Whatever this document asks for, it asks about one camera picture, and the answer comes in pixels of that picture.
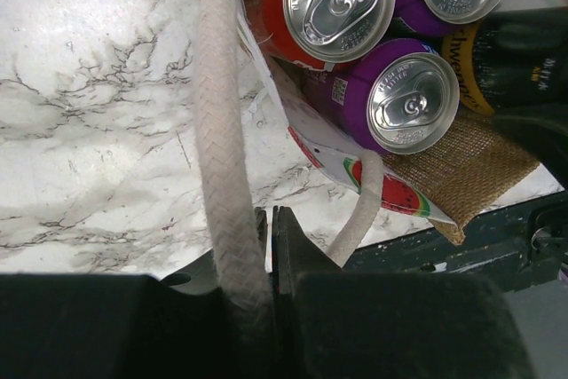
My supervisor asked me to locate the purple fanta can front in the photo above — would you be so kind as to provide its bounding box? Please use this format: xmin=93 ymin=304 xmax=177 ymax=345
xmin=302 ymin=38 xmax=460 ymax=154

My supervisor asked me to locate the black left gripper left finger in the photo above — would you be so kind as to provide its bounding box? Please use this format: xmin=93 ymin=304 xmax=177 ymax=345
xmin=1 ymin=273 xmax=272 ymax=378

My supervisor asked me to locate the black schweppes can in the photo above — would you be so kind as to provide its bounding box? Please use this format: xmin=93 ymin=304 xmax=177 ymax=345
xmin=440 ymin=7 xmax=567 ymax=115

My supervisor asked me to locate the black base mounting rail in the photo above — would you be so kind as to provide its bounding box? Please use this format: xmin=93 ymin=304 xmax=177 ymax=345
xmin=341 ymin=192 xmax=568 ymax=294

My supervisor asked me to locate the watermelon print canvas bag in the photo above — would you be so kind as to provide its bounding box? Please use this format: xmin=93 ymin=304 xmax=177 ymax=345
xmin=192 ymin=0 xmax=539 ymax=312

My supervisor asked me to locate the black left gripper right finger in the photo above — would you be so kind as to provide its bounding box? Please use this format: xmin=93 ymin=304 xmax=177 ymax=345
xmin=272 ymin=207 xmax=535 ymax=378

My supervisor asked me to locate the red cola can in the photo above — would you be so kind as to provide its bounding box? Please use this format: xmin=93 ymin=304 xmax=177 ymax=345
xmin=259 ymin=0 xmax=395 ymax=71

